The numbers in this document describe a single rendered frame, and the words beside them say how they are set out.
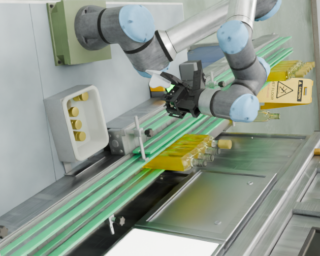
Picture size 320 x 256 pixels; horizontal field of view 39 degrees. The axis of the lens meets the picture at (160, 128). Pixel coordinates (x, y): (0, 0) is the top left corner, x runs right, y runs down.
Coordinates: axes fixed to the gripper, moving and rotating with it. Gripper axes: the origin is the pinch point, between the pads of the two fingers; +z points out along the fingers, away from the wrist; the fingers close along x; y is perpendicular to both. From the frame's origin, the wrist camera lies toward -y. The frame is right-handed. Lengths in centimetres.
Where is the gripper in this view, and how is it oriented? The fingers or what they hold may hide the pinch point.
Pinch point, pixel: (155, 87)
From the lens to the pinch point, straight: 141.1
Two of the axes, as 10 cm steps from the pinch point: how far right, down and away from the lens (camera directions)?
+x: 3.7, 6.8, 6.3
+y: -5.5, 7.1, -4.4
